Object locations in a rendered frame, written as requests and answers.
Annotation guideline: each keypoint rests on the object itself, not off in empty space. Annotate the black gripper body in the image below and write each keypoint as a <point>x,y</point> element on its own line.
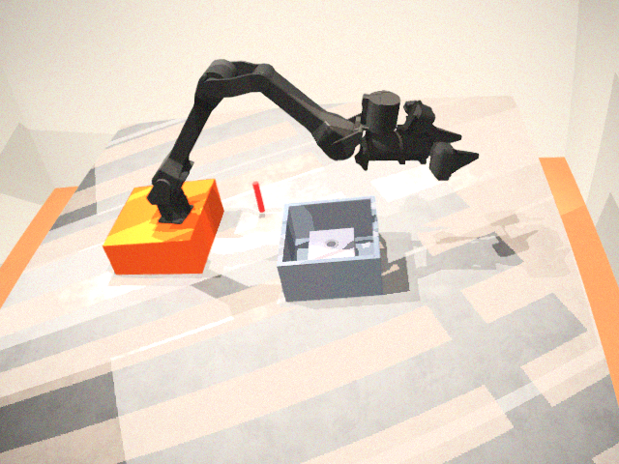
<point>412,148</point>

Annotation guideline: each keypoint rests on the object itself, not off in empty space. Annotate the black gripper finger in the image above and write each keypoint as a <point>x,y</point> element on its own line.
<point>438,134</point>
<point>461,159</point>

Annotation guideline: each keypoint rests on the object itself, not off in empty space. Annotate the red peg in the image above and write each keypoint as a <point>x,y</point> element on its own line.
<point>258,196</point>

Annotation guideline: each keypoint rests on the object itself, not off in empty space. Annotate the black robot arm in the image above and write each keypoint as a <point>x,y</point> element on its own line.
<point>335,135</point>

